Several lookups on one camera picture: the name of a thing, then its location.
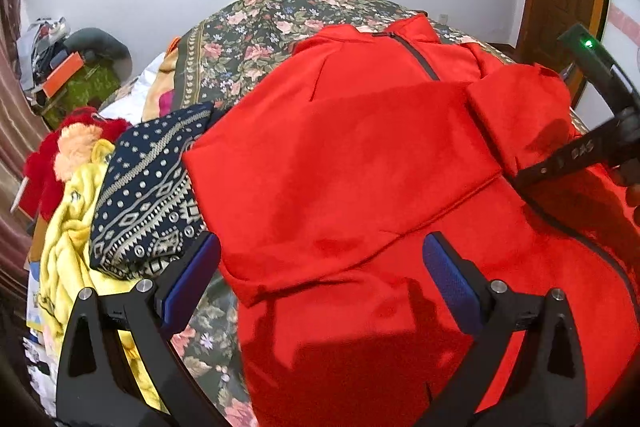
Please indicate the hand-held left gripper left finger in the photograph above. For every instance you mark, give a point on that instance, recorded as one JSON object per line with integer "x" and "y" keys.
{"x": 192, "y": 277}

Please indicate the red and peach fluffy garment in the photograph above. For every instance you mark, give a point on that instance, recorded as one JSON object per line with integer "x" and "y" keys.
{"x": 40, "y": 167}

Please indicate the red zip jacket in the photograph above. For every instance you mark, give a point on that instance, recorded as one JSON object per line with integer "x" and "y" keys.
{"x": 360, "y": 167}

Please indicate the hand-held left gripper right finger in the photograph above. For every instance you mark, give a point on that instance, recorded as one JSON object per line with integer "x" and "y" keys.
{"x": 450, "y": 282}

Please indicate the grey cushion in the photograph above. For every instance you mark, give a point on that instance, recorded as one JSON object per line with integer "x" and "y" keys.
{"x": 102, "y": 44}

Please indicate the orange and pink blanket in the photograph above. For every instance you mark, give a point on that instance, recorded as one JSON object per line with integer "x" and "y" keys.
{"x": 162, "y": 87}

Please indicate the white bed sheet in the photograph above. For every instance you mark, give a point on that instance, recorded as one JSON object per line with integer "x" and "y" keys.
{"x": 132, "y": 92}

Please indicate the pile of bags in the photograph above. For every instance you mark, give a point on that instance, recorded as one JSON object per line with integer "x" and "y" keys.
{"x": 42, "y": 39}

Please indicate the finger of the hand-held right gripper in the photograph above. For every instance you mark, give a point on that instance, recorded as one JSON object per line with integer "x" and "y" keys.
{"x": 565, "y": 162}

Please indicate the brown striped curtain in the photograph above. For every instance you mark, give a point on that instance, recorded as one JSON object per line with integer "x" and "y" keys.
{"x": 12, "y": 117}

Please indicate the navy patterned sweater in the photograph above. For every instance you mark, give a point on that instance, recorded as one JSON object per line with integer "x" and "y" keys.
{"x": 145, "y": 187}

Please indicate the orange box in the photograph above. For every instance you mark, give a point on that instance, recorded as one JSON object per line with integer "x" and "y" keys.
{"x": 62, "y": 74}

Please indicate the floral bedspread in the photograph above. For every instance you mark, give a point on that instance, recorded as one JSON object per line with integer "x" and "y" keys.
{"x": 240, "y": 42}

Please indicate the yellow fleece garment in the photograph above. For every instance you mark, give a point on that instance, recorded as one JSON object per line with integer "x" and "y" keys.
{"x": 70, "y": 227}

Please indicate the green patterned cloth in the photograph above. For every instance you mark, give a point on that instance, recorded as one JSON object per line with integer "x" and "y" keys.
{"x": 87, "y": 92}

